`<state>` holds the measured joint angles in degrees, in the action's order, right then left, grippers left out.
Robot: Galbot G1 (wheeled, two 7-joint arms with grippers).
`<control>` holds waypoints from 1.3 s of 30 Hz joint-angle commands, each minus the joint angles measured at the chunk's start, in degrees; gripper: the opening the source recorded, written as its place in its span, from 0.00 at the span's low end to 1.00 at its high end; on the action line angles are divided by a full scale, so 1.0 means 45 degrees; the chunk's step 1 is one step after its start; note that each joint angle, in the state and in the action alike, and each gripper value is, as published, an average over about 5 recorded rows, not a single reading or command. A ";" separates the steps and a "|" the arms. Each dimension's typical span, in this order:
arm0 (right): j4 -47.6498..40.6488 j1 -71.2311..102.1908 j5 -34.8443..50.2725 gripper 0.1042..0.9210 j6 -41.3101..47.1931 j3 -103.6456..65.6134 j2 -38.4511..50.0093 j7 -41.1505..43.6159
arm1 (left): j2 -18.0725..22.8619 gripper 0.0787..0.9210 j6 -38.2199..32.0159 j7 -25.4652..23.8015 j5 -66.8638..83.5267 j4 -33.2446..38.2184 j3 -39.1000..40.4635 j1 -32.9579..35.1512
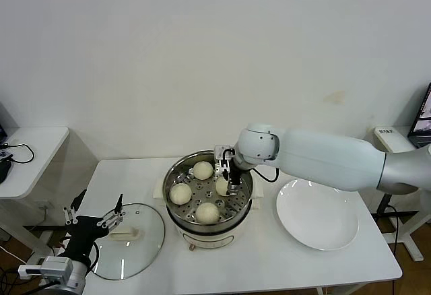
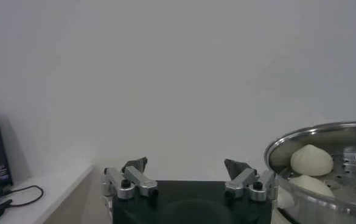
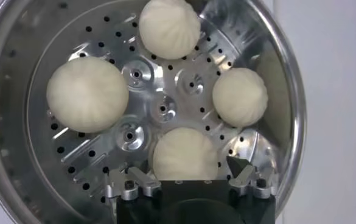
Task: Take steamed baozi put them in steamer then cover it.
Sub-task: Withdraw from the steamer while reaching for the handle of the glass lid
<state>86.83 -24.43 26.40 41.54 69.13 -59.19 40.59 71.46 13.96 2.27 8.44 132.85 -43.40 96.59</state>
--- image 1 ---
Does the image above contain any white steamed baozi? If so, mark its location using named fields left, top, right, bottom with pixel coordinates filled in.
left=193, top=160, right=215, bottom=181
left=195, top=202, right=220, bottom=225
left=169, top=183, right=193, bottom=206
left=215, top=176, right=234, bottom=197

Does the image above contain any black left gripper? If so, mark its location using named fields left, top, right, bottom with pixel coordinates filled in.
left=62, top=189, right=126, bottom=261

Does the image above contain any black rounded desk device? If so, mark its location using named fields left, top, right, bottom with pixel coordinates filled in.
left=0, top=160, right=14, bottom=185

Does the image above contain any white floor cable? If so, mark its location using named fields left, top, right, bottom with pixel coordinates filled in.
left=0, top=244, right=38, bottom=272

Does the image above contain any black cable with adapter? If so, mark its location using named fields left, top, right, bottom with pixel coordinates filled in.
left=376, top=192, right=405, bottom=252

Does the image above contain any round glass pot lid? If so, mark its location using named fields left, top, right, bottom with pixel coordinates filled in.
left=90, top=202, right=166, bottom=281

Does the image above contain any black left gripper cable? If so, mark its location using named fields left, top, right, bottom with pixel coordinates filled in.
left=59, top=237, right=101, bottom=274

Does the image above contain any open black laptop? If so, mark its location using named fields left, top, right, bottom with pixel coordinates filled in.
left=407, top=82, right=431, bottom=148

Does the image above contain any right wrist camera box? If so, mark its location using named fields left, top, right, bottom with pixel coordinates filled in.
left=214, top=144, right=236, bottom=162

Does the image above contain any thin black looped cable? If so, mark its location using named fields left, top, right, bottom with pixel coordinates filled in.
left=0, top=143, right=36, bottom=165

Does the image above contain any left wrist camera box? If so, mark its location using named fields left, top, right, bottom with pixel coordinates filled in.
left=17, top=256, right=74, bottom=281

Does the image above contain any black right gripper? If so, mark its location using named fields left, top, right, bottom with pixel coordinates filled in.
left=218, top=156, right=243, bottom=197

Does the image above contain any round white plate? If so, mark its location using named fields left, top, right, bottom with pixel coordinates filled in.
left=275, top=178, right=360, bottom=251

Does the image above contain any stainless steel steamer basket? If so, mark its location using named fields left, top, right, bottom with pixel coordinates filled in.
left=154, top=150, right=265, bottom=234

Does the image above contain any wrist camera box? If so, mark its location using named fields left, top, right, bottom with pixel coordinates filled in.
left=17, top=256, right=74, bottom=281
left=214, top=144, right=236, bottom=162

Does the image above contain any black monitor edge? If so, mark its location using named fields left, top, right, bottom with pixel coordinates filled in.
left=0, top=101, right=10, bottom=143

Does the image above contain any white side table with label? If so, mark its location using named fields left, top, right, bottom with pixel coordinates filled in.
left=365, top=125, right=431, bottom=264

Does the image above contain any cream electric cooker pot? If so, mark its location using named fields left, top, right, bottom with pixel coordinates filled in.
left=164, top=197, right=264, bottom=252

